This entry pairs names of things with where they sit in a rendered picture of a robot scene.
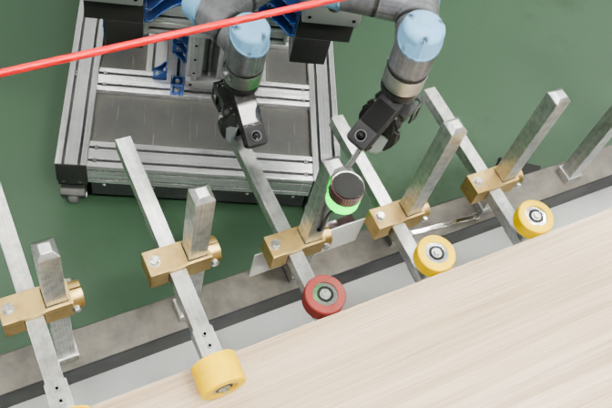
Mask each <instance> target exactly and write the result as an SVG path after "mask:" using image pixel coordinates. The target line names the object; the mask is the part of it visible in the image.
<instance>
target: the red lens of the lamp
mask: <svg viewBox="0 0 612 408"><path fill-rule="evenodd" d="M343 172H350V171H341V172H338V173H336V174H335V175H334V176H333V177H332V179H331V183H330V186H329V190H328V191H329V196H330V198H331V200H332V201H333V202H334V203H336V204H337V205H339V206H341V207H345V208H349V207H353V206H355V205H357V204H358V203H359V202H360V201H361V199H362V196H363V193H364V191H365V185H364V182H363V180H362V178H361V177H360V176H359V175H357V174H355V173H353V172H350V173H353V174H355V175H356V176H358V177H359V178H360V179H361V181H362V184H363V192H362V194H361V196H359V198H356V199H344V198H342V197H340V196H339V195H338V194H337V193H336V192H335V191H334V189H333V186H332V182H333V179H334V178H335V177H336V176H337V174H340V173H343Z"/></svg>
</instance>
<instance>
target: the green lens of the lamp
mask: <svg viewBox="0 0 612 408"><path fill-rule="evenodd" d="M328 190H329V189H328ZM328 190H327V193H326V196H325V199H326V203H327V205H328V207H329V208H330V209H331V210H332V211H334V212H336V213H338V214H342V215H346V214H350V213H353V212H354V211H355V210H356V209H357V208H358V206H359V203H360V202H359V203H358V204H357V205H355V206H353V207H349V208H345V207H341V206H339V205H337V204H336V203H334V202H333V201H332V199H331V198H330V196H329V191H328Z"/></svg>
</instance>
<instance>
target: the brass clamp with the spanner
mask: <svg viewBox="0 0 612 408"><path fill-rule="evenodd" d="M298 228H299V226H297V227H294V228H291V229H286V230H284V231H281V232H278V233H275V234H272V235H269V236H267V237H264V238H263V242H262V244H261V248H260V249H261V251H262V253H263V255H264V258H265V260H266V261H267V263H268V265H269V267H270V269H273V268H276V267H279V266H281V265H284V264H286V263H287V260H288V258H289V255H291V254H294V253H297V252H300V251H303V253H304V255H305V257H307V256H310V255H312V254H315V253H318V252H321V250H322V248H323V249H324V250H327V249H328V248H329V247H330V245H331V244H332V233H331V230H330V229H329V227H328V225H327V224H326V227H325V229H324V232H323V233H322V236H321V238H320V239H319V240H315V241H312V242H309V243H306V244H305V242H304V240H303V238H302V236H301V234H300V232H299V230H298ZM275 239H276V240H279V241H280V248H279V249H278V250H273V249H272V248H271V247H270V243H271V242H272V241H273V240H275Z"/></svg>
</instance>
